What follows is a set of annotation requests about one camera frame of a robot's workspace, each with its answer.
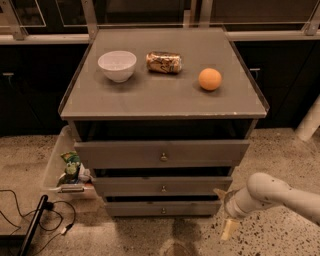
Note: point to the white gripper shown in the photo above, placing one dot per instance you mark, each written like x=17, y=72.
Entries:
x=230, y=205

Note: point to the grey middle drawer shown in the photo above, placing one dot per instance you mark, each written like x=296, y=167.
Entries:
x=160, y=186

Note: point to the metal railing frame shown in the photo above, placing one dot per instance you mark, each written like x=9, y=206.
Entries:
x=79, y=21

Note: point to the clear plastic storage bin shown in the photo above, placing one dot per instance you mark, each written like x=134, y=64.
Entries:
x=83, y=189

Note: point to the grey bottom drawer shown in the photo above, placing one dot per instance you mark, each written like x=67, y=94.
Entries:
x=166, y=208

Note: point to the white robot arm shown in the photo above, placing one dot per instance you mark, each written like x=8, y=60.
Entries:
x=262, y=192

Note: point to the grey drawer cabinet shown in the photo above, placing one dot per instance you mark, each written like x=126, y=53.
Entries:
x=152, y=106

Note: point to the grey drawer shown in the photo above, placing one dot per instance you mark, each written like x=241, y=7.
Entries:
x=161, y=154
x=166, y=208
x=160, y=186

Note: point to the grey top drawer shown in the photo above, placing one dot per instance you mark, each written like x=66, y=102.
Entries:
x=161, y=154

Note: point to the crushed gold drink can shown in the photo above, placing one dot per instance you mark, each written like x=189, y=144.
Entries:
x=164, y=62

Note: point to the white ceramic bowl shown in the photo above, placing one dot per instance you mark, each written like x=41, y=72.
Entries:
x=118, y=66

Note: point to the orange fruit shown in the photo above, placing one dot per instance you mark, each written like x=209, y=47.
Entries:
x=209, y=79

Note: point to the black flat bar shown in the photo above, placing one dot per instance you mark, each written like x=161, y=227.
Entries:
x=33, y=226

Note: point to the white pipe leg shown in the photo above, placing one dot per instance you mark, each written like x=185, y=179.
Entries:
x=310, y=122

